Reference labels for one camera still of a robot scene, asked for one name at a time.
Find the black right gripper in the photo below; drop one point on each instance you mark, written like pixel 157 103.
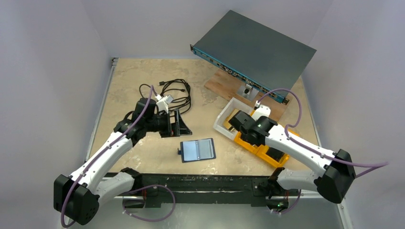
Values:
pixel 236 119

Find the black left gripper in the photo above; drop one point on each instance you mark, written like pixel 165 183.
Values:
pixel 172 123

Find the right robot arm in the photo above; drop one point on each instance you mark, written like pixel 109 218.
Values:
pixel 330 173

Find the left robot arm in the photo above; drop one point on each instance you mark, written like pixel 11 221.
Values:
pixel 79 195

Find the gold cards stack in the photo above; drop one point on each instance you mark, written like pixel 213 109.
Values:
pixel 226 123

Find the yellow plastic bin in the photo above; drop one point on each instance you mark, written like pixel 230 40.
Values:
pixel 272 156

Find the white plastic bin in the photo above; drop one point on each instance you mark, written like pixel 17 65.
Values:
pixel 232 104

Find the wooden board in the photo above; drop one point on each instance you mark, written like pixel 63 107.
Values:
pixel 228 87

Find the aluminium table frame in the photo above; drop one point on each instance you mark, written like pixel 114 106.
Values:
pixel 131 79

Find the metal stand bracket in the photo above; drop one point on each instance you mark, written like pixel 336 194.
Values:
pixel 248 92

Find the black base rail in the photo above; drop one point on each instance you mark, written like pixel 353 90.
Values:
pixel 256 191

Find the blue network switch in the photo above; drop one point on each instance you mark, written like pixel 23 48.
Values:
pixel 255 54

